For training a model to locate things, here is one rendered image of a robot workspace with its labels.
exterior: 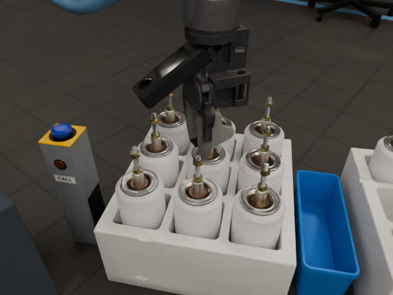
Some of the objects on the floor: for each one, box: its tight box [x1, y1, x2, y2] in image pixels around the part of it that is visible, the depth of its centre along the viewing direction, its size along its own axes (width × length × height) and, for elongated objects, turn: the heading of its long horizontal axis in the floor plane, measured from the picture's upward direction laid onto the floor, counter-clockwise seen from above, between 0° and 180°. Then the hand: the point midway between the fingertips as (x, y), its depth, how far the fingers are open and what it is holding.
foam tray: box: [94, 126, 297, 295], centre depth 82 cm, size 39×39×18 cm
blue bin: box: [294, 170, 360, 295], centre depth 79 cm, size 30×11×12 cm, turn 169°
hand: (196, 147), depth 56 cm, fingers open, 3 cm apart
